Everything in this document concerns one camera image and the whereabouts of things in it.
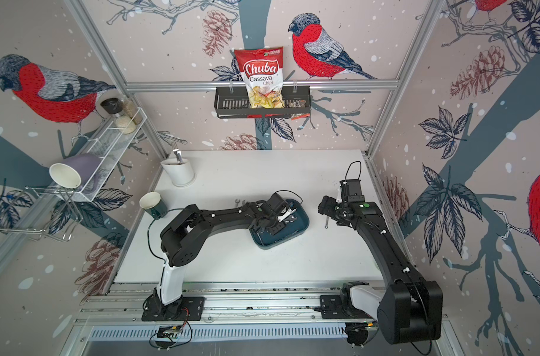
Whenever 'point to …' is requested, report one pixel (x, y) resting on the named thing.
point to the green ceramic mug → (152, 202)
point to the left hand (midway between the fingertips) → (283, 217)
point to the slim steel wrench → (326, 224)
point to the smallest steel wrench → (237, 202)
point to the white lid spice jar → (122, 122)
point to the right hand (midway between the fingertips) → (326, 206)
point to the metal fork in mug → (178, 154)
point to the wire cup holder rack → (46, 211)
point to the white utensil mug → (180, 173)
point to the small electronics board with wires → (172, 336)
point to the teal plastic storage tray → (294, 228)
